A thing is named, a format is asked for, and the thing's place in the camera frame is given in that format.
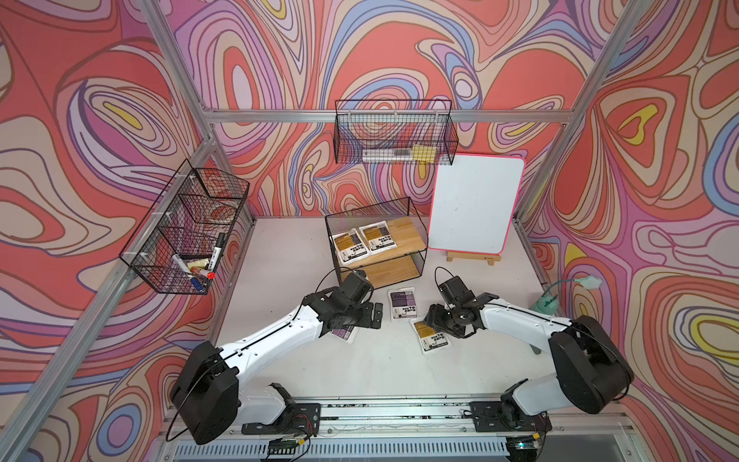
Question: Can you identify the yellow sponge in basket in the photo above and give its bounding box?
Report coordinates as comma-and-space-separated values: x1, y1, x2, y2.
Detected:
411, 144, 438, 164

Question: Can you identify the wooden whiteboard easel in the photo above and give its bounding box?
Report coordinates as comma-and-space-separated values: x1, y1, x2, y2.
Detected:
446, 251, 502, 266

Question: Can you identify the white marker in basket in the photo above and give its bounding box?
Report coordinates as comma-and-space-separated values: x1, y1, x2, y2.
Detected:
171, 254, 192, 277

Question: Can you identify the purple coffee bag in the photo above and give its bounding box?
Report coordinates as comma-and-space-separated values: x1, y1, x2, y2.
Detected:
388, 287, 419, 321
331, 326, 359, 345

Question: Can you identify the metal base rail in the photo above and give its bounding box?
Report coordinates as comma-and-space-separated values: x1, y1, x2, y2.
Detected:
150, 395, 650, 461

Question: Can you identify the wall wire basket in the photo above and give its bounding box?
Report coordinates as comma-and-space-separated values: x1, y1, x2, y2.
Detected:
333, 97, 459, 165
119, 160, 250, 296

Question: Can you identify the white eraser in basket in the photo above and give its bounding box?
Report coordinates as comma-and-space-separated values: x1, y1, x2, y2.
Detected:
361, 148, 414, 164

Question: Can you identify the pink framed whiteboard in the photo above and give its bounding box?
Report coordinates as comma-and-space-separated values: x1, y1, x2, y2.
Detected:
428, 154, 525, 255

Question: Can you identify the black marker pen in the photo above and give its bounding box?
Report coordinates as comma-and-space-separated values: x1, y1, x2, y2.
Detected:
207, 233, 227, 273

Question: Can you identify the left wall wire basket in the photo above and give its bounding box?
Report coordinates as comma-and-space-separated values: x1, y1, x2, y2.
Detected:
119, 160, 250, 296

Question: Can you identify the wooden two-tier wire shelf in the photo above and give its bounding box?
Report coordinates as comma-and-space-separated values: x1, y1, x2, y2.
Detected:
324, 198, 428, 289

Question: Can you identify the back wall wire basket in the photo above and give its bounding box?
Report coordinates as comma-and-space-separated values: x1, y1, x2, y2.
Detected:
333, 97, 459, 165

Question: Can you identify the yellow coffee bag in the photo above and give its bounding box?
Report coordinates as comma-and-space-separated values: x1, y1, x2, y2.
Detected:
359, 221, 398, 255
331, 228, 371, 267
409, 319, 451, 354

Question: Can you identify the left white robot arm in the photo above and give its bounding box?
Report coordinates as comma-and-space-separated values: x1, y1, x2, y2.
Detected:
169, 269, 383, 445

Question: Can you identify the green spray bottle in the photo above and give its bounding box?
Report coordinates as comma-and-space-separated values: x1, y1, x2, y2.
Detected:
531, 275, 602, 316

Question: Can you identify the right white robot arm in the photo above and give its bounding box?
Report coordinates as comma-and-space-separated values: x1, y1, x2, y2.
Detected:
425, 273, 635, 430

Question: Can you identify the blue capped marker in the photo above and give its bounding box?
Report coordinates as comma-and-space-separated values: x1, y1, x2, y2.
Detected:
190, 277, 205, 293

